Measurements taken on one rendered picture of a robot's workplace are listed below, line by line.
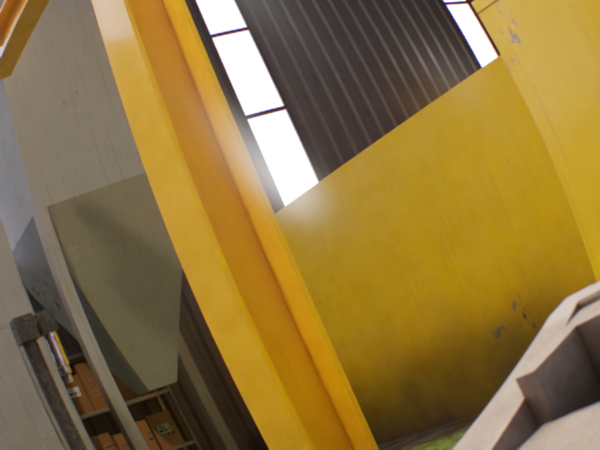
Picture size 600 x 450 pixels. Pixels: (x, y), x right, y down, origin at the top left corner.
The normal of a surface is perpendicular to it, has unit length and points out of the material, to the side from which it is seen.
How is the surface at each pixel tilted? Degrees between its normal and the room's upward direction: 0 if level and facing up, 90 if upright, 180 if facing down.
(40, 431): 90
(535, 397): 100
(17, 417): 90
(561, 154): 90
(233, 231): 90
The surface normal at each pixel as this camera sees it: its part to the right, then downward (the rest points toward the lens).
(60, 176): 0.47, -0.33
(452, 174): -0.79, 0.26
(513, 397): -0.69, -0.72
